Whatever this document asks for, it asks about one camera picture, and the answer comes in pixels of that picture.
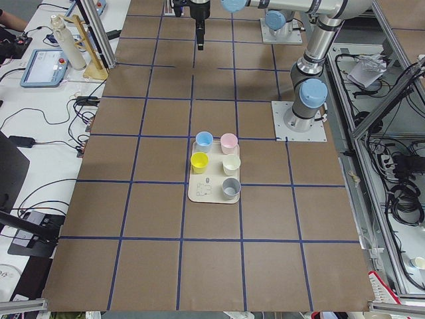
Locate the black power adapter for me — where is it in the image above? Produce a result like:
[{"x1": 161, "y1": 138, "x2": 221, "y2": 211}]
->
[{"x1": 9, "y1": 136, "x2": 36, "y2": 148}]

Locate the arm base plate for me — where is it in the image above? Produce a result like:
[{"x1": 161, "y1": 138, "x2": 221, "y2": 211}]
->
[
  {"x1": 272, "y1": 101, "x2": 327, "y2": 142},
  {"x1": 260, "y1": 18, "x2": 303, "y2": 45}
]

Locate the teach pendant tablet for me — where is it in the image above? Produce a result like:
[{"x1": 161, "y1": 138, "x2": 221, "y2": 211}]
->
[{"x1": 20, "y1": 49, "x2": 68, "y2": 88}]

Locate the white water bottle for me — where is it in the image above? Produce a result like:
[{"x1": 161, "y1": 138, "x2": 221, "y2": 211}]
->
[{"x1": 50, "y1": 15, "x2": 86, "y2": 70}]

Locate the grey plastic cup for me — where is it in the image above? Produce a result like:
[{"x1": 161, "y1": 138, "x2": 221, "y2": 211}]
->
[{"x1": 222, "y1": 177, "x2": 241, "y2": 199}]

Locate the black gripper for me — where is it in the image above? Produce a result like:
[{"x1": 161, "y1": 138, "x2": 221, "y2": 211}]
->
[{"x1": 189, "y1": 0, "x2": 211, "y2": 51}]

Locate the pink plastic cup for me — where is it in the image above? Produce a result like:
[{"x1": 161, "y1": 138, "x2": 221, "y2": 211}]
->
[{"x1": 220, "y1": 133, "x2": 238, "y2": 155}]

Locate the pale green plastic cup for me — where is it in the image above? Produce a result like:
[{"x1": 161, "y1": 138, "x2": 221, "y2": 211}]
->
[{"x1": 222, "y1": 154, "x2": 241, "y2": 176}]

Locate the aluminium frame post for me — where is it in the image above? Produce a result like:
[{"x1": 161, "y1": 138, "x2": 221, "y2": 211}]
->
[{"x1": 76, "y1": 0, "x2": 116, "y2": 69}]

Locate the blue cup on tray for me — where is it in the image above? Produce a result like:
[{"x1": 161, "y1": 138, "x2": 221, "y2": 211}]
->
[{"x1": 195, "y1": 131, "x2": 213, "y2": 154}]

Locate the yellow plastic cup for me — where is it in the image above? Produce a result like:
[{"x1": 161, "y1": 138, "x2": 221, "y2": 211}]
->
[{"x1": 190, "y1": 152, "x2": 209, "y2": 174}]

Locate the black monitor stand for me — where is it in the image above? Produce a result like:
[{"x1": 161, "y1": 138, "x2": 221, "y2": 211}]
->
[{"x1": 0, "y1": 131, "x2": 59, "y2": 259}]

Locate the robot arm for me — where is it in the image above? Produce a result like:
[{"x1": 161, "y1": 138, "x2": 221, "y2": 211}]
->
[
  {"x1": 221, "y1": 1, "x2": 372, "y2": 124},
  {"x1": 265, "y1": 9, "x2": 295, "y2": 36}
]

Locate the wooden stand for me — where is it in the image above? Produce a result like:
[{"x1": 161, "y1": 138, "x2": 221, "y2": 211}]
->
[{"x1": 63, "y1": 15, "x2": 108, "y2": 80}]

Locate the cream plastic tray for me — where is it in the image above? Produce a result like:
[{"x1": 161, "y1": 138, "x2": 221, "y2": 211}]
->
[{"x1": 188, "y1": 140, "x2": 240, "y2": 204}]

